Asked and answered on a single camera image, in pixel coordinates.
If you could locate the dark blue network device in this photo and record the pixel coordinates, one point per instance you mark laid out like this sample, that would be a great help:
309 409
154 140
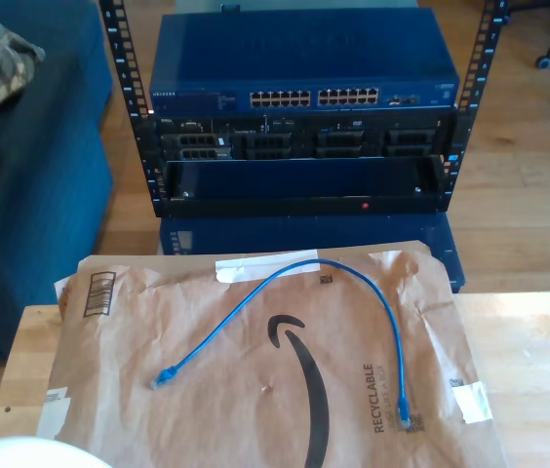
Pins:
255 234

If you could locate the long white tape strip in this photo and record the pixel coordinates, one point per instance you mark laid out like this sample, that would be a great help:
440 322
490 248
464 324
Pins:
265 265

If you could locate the black Dell rack server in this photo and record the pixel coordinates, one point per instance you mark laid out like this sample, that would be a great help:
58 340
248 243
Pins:
304 141

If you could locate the brown packing paper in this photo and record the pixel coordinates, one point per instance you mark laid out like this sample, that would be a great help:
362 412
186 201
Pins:
207 390

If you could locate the blue sofa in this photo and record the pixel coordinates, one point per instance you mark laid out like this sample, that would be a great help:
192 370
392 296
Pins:
36 195

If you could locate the short white tape strip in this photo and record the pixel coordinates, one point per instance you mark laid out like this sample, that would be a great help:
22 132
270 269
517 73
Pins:
472 402

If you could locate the white shipping label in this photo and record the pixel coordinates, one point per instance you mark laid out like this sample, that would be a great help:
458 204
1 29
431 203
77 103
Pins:
53 414

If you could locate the black office chair base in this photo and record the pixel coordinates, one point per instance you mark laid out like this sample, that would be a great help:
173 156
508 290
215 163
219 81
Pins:
543 62

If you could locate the blue Netgear network switch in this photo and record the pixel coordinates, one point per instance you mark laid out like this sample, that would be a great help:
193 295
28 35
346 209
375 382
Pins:
304 53

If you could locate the black perforated rack post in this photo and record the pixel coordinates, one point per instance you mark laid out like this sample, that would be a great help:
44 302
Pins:
480 63
124 63

